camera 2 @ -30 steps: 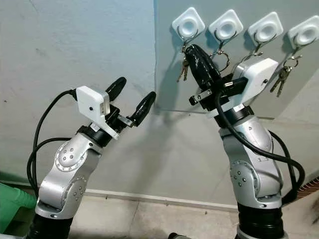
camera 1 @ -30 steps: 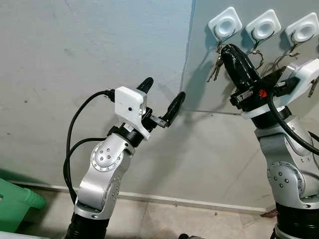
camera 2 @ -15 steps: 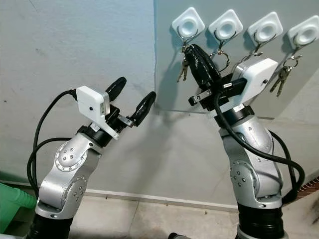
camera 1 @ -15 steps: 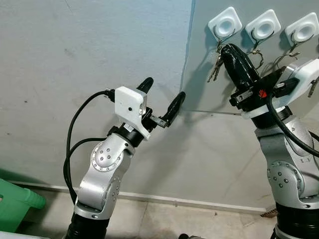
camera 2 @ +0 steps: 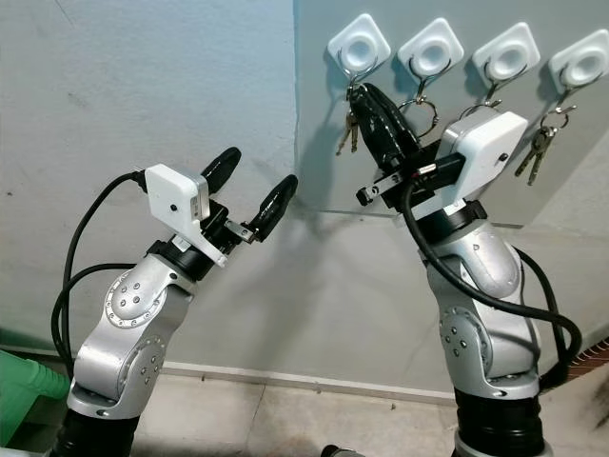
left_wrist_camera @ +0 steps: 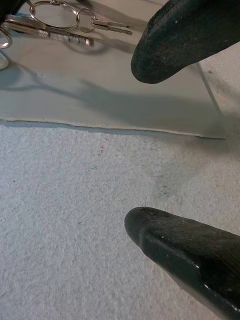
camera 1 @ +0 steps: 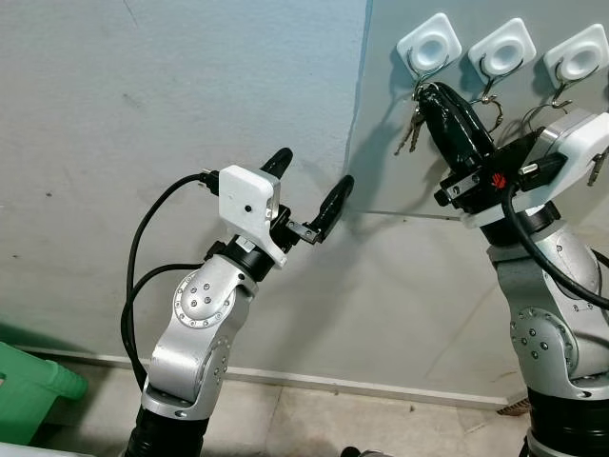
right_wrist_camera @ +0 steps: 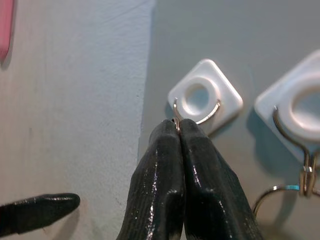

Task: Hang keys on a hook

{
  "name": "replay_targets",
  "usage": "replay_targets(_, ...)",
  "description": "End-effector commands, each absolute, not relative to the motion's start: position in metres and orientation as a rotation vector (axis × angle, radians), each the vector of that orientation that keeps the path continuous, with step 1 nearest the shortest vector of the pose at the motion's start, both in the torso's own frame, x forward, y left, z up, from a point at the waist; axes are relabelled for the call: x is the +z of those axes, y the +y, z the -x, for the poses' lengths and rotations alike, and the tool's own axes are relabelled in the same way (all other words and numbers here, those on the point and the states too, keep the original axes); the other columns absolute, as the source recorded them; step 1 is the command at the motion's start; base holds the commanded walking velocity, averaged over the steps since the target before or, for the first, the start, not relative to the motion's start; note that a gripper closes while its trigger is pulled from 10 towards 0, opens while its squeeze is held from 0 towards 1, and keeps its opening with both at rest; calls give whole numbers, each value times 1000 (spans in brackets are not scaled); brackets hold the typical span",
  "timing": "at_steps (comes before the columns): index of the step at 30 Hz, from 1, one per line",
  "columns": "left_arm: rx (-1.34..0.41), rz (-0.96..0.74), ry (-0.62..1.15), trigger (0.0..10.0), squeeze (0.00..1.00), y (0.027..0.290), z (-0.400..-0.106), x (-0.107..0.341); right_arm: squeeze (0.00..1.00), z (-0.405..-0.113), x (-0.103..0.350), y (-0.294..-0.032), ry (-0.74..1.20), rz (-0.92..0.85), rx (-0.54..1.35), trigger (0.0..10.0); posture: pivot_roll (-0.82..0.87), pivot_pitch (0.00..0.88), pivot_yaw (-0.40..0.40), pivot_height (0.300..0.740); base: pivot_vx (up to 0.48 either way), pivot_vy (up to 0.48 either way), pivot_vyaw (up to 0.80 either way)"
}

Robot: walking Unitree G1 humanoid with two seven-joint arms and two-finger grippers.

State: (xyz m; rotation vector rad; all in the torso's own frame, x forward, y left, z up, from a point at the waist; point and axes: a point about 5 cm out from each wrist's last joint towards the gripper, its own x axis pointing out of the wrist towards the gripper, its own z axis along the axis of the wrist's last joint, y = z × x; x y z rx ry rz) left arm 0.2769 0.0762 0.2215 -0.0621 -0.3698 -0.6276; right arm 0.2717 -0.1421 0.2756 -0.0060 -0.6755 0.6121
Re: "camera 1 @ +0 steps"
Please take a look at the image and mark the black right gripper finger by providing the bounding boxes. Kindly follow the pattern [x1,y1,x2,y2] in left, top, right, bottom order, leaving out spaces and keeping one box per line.
[430,84,497,172]
[421,84,474,174]

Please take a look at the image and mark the silver keys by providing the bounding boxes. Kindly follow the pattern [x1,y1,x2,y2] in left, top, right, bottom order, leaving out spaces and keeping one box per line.
[394,84,429,159]

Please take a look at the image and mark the hanging silver key bunch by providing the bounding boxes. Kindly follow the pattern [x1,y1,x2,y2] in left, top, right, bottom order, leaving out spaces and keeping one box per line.
[587,146,609,189]

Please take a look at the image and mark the green plastic stool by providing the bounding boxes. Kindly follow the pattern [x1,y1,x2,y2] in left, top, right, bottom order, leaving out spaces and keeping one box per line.
[0,340,89,447]

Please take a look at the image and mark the metal key ring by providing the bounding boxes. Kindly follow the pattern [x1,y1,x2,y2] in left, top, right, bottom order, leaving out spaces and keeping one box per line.
[476,88,506,131]
[521,93,574,128]

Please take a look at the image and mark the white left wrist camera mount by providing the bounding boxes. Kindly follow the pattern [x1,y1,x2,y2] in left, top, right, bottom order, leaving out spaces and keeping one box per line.
[216,165,287,268]

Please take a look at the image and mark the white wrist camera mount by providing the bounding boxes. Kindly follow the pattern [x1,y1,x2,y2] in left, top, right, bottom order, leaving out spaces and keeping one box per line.
[464,109,609,228]
[216,165,287,268]

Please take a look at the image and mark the white square wall hook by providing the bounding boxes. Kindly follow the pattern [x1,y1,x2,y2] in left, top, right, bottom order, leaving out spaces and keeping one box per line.
[543,24,609,89]
[396,12,463,79]
[466,17,540,85]

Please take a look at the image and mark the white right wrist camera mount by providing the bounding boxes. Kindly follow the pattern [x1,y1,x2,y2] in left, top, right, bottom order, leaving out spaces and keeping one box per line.
[464,109,609,228]

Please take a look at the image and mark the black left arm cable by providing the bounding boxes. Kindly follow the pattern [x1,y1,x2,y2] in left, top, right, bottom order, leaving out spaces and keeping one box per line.
[120,170,226,387]

